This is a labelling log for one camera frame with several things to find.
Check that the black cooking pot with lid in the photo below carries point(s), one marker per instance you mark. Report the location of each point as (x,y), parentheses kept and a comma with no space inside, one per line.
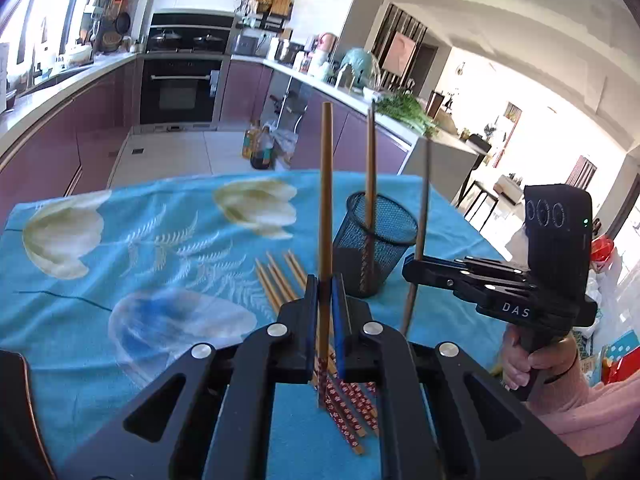
(165,40)
(210,42)

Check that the black wall rack with boards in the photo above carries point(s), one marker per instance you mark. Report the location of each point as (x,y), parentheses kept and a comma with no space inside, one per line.
(265,12)

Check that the clear plastic bag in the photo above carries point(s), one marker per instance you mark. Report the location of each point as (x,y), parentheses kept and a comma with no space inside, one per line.
(285,142)

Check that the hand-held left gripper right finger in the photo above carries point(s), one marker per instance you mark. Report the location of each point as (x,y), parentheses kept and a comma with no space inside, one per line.
(340,325)

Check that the blue floral tablecloth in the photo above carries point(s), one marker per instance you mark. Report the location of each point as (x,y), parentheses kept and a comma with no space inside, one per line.
(75,320)

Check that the hanging black frying pan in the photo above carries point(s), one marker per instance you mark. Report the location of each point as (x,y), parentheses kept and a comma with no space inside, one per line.
(123,24)

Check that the person's right forearm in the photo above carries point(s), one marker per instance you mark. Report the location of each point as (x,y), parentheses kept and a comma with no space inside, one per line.
(590,415)

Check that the person's right hand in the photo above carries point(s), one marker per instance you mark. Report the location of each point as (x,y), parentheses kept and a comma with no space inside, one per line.
(512,365)

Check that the black stool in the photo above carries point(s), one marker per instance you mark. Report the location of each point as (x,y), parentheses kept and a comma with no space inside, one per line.
(482,192)

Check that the steel toaster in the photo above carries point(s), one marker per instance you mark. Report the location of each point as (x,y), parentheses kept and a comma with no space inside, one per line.
(250,45)

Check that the white bowl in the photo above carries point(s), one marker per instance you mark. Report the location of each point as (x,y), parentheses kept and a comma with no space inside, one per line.
(78,55)

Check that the dark wooden slat screen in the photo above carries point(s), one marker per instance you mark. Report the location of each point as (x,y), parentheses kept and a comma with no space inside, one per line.
(395,17)

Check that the black mesh utensil holder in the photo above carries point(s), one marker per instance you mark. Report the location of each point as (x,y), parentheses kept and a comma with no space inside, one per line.
(387,240)

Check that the yellow cooking oil jug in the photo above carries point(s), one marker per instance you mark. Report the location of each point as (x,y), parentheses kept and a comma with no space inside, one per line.
(248,142)

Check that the kitchen window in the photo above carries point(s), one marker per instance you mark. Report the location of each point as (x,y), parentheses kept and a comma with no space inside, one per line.
(50,10)

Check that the purple cabinet run with sink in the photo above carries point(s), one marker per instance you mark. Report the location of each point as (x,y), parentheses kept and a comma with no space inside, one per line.
(50,135)

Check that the pink electric kettle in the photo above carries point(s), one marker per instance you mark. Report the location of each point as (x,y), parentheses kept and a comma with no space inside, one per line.
(327,42)

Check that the dark sauce jug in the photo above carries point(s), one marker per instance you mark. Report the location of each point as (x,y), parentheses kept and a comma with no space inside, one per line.
(262,152)

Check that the black integrated stove unit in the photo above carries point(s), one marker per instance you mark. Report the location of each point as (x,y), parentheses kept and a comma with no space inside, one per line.
(190,21)

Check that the pink wall picture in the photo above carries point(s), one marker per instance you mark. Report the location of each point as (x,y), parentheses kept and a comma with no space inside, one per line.
(401,51)

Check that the teal air fryer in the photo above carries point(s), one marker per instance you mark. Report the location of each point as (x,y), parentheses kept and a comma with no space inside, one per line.
(360,65)

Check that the green leafy vegetables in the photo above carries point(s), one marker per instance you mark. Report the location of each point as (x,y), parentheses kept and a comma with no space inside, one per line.
(405,110)

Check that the purple cabinet peninsula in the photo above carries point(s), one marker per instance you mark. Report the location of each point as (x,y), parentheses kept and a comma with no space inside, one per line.
(360,140)

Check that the red bucket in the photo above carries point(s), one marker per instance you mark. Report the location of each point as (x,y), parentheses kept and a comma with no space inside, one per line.
(601,249)

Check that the colourful dotted box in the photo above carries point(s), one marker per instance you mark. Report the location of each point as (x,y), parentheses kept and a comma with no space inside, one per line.
(622,357)

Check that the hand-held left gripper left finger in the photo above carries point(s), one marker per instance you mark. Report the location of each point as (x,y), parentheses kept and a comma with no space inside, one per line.
(300,330)

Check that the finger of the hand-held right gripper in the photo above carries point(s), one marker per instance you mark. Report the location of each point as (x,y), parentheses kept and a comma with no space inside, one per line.
(435,277)
(480,269)

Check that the stainless steel pot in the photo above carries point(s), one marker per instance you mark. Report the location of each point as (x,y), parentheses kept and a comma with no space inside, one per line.
(290,52)

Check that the black built-in oven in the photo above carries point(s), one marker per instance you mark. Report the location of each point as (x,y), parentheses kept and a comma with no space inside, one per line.
(180,95)

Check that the woven bamboo basket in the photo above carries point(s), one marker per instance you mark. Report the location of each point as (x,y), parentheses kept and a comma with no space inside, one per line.
(112,42)

